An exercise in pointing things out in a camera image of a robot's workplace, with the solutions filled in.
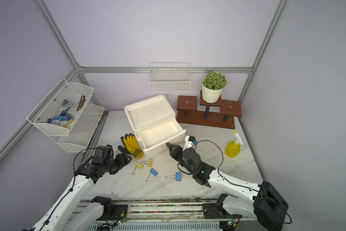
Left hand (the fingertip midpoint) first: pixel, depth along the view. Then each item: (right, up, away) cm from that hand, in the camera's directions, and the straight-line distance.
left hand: (127, 163), depth 80 cm
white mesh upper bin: (-35, +28, -7) cm, 45 cm away
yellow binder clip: (+3, -5, +10) cm, 12 cm away
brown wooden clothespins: (-27, +35, +2) cm, 44 cm away
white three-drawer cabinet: (+14, +24, +3) cm, 28 cm away
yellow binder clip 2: (+10, -3, +11) cm, 15 cm away
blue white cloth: (-29, +25, -8) cm, 39 cm away
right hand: (+23, +10, -4) cm, 25 cm away
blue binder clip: (+13, -8, +8) cm, 17 cm away
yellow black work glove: (-4, +7, +18) cm, 19 cm away
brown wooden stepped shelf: (+59, +29, +18) cm, 69 cm away
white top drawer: (+14, +14, +2) cm, 19 cm away
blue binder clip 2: (+29, -10, +6) cm, 31 cm away
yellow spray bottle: (+65, +6, +12) cm, 66 cm away
